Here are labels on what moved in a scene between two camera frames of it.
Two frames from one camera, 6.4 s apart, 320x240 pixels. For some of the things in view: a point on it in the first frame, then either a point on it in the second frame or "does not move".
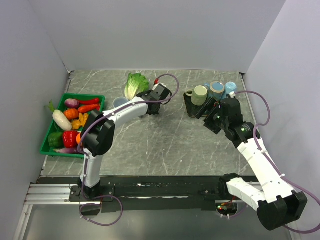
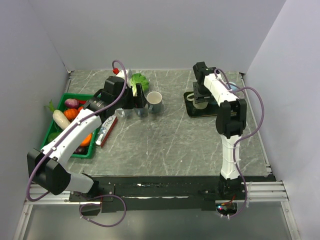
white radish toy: (62, 120) does not move
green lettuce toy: (137, 83) does not move
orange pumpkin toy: (71, 113) does not move
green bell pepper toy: (55, 139) does not move
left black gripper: (154, 113) → (139, 101)
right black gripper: (209, 124) → (198, 97)
